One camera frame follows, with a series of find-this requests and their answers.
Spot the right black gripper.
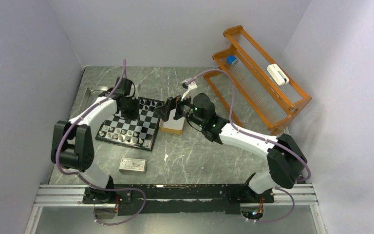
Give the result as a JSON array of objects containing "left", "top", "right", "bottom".
[{"left": 154, "top": 90, "right": 205, "bottom": 128}]

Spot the silver metal tin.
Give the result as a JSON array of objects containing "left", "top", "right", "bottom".
[{"left": 78, "top": 86, "right": 109, "bottom": 114}]

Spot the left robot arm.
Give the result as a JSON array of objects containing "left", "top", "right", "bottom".
[{"left": 51, "top": 75, "right": 140, "bottom": 203}]

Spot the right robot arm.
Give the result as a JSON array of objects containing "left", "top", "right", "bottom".
[{"left": 154, "top": 93, "right": 308, "bottom": 202}]

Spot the black white chess board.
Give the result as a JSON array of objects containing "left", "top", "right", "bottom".
[{"left": 95, "top": 97, "right": 164, "bottom": 151}]

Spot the small printed card box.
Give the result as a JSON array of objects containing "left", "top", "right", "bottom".
[{"left": 119, "top": 157, "right": 147, "bottom": 173}]

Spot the blue small block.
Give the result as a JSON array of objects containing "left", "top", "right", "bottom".
[{"left": 226, "top": 55, "right": 238, "bottom": 65}]

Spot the orange wooden rack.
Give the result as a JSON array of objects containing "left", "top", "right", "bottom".
[{"left": 212, "top": 25, "right": 312, "bottom": 135}]

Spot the white plastic device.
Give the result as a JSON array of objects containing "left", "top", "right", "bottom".
[{"left": 267, "top": 63, "right": 289, "bottom": 86}]

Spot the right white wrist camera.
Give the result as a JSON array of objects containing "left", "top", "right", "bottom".
[{"left": 181, "top": 78, "right": 198, "bottom": 100}]

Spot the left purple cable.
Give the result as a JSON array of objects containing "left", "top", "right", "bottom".
[{"left": 55, "top": 59, "right": 147, "bottom": 226}]

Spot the purple cable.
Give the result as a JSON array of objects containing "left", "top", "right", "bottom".
[
  {"left": 182, "top": 68, "right": 312, "bottom": 224},
  {"left": 55, "top": 59, "right": 147, "bottom": 226}
]

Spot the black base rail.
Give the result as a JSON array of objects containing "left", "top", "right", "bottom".
[{"left": 82, "top": 184, "right": 274, "bottom": 216}]

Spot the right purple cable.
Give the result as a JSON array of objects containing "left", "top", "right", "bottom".
[{"left": 182, "top": 68, "right": 312, "bottom": 224}]

